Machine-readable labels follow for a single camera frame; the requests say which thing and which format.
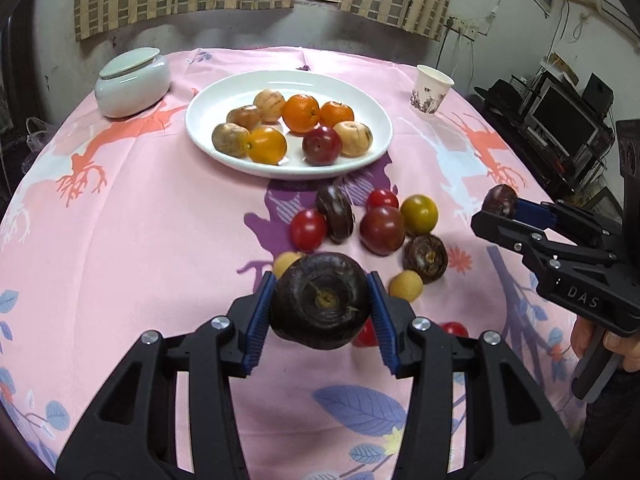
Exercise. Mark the striped yellow pepino melon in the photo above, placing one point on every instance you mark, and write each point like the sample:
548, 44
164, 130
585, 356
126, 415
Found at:
244, 117
230, 139
269, 105
353, 138

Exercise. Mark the person's right forearm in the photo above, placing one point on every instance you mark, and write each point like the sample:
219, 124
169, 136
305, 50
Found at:
615, 420

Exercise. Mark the small dark water chestnut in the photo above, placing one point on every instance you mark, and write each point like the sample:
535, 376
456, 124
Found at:
425, 257
335, 213
500, 201

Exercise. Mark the large dark water chestnut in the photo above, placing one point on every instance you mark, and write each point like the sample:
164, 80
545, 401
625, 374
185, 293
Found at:
320, 305

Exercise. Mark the clear plastic bag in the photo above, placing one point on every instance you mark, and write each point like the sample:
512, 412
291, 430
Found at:
37, 135

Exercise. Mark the small yellow longan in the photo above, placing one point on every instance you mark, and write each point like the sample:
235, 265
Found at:
286, 264
406, 285

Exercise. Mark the pale green lidded jar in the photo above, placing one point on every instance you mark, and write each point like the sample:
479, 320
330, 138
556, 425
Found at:
132, 82

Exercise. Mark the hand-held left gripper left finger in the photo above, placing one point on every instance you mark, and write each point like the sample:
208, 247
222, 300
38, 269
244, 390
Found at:
257, 320

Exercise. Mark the pink printed tablecloth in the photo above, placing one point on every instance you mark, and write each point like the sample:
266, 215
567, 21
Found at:
150, 235

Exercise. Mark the orange tomato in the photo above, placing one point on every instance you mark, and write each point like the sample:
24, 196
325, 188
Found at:
266, 145

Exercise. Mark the white oval plate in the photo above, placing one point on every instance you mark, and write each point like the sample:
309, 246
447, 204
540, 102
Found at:
225, 95

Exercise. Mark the yellow green tomato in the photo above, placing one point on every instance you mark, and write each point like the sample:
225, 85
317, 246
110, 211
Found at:
419, 214

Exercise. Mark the orange mandarin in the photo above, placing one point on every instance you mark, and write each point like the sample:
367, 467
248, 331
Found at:
336, 113
301, 112

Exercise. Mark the white wall socket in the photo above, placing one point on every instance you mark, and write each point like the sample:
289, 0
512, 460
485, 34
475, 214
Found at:
465, 27

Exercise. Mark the dark red plum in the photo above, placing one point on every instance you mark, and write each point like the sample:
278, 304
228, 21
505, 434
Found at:
321, 146

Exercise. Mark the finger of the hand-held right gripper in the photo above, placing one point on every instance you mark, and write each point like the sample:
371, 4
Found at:
537, 212
500, 230

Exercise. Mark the dark red tomato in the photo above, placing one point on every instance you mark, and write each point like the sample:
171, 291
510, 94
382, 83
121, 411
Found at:
382, 230

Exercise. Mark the person's right hand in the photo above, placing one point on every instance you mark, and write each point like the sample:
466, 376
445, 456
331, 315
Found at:
625, 352

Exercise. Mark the black speaker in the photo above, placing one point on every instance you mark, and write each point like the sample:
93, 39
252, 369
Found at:
597, 91

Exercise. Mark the black computer monitor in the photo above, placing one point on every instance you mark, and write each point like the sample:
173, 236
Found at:
565, 117

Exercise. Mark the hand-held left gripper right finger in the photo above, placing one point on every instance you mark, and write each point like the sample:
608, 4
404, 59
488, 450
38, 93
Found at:
382, 325

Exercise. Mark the printed paper cup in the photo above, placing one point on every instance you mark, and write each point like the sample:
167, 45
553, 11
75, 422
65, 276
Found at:
431, 91

